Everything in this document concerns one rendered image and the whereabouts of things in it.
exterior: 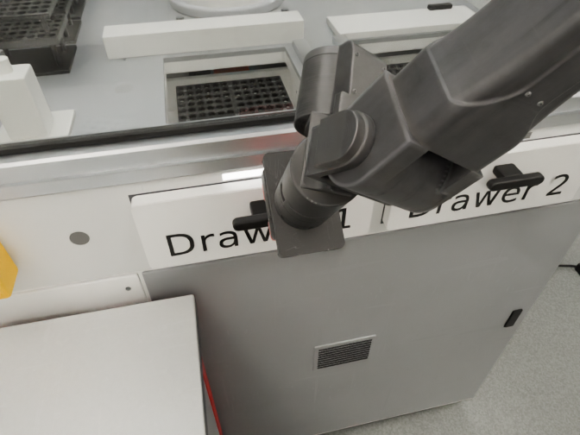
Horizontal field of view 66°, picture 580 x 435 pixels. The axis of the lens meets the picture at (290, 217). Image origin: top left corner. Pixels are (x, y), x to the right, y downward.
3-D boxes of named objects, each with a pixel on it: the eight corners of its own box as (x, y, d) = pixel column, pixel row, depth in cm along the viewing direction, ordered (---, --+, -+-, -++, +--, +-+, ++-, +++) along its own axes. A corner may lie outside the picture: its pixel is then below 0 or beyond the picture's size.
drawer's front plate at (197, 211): (368, 234, 61) (380, 170, 53) (150, 270, 56) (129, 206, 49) (364, 225, 62) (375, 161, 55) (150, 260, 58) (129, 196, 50)
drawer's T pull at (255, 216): (299, 223, 51) (299, 214, 50) (233, 233, 50) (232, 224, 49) (292, 202, 54) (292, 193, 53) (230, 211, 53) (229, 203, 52)
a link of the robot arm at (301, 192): (286, 195, 31) (365, 210, 32) (300, 104, 32) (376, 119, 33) (275, 214, 38) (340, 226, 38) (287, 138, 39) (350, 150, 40)
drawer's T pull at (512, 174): (543, 185, 56) (547, 176, 55) (488, 192, 55) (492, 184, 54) (526, 167, 59) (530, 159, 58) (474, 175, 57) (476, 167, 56)
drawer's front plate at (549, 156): (571, 201, 66) (608, 138, 58) (386, 231, 61) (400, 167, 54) (564, 193, 67) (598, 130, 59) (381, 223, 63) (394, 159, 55)
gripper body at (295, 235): (322, 152, 46) (341, 123, 39) (341, 249, 44) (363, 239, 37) (260, 159, 45) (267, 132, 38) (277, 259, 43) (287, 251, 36)
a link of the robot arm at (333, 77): (355, 156, 25) (452, 197, 29) (377, -24, 27) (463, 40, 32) (249, 187, 35) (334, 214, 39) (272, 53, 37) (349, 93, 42)
